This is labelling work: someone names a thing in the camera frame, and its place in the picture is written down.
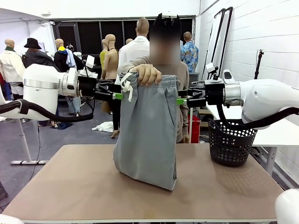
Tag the red box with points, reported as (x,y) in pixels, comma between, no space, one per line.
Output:
(195,128)

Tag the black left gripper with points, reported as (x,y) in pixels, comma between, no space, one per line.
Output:
(87,86)

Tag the black tripod stand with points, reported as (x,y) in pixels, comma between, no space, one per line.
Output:
(258,63)

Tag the person in beige sweater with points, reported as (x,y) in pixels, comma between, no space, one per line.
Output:
(182,74)

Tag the person's right hand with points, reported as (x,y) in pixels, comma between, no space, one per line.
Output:
(149,74)

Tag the mannequin with black hat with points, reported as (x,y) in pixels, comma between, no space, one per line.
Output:
(37,58)

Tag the person's right forearm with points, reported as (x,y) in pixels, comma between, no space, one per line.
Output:
(130,65)

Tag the white cloth on floor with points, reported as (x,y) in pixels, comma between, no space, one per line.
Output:
(104,127)

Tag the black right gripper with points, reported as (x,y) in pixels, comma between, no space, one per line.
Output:
(215,93)

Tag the bare beige mannequin head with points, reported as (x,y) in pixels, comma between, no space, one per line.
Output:
(129,41)

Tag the mannequin with yellow collar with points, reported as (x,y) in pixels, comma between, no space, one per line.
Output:
(61,60)

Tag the grey bin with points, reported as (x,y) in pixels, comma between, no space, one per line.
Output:
(195,77)

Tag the mannequin in blue floral shirt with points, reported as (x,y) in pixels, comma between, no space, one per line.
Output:
(190,53)

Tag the black-framed white panel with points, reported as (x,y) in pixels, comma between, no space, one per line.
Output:
(216,46)
(225,42)

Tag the white side table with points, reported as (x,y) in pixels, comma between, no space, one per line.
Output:
(275,136)

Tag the person's left forearm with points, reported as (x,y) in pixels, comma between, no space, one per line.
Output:
(184,121)

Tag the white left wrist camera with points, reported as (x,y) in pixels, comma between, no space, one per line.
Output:
(90,61)

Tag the mannequin in yellow top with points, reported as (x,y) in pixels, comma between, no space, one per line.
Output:
(102,58)

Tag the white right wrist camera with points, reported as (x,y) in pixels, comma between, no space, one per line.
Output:
(211,67)

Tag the black perforated plastic basket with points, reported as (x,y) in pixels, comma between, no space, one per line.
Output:
(230,147)

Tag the white head-mounted camera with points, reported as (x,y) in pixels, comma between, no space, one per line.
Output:
(169,16)

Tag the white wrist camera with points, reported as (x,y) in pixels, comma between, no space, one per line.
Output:
(211,67)
(90,61)

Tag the grey training pants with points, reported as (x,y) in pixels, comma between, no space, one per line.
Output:
(147,135)

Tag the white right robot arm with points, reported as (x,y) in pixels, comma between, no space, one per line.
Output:
(264,98)

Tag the beige mannequin in black trousers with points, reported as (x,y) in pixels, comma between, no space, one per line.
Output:
(111,63)

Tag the mannequin in cream jacket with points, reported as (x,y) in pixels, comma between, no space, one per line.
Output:
(10,63)

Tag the person's left hand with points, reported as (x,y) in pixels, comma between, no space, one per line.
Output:
(186,139)

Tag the tall mannequin in white shirt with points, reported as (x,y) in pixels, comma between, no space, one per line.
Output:
(134,51)

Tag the black head cap mount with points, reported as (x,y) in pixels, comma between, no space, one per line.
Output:
(178,22)

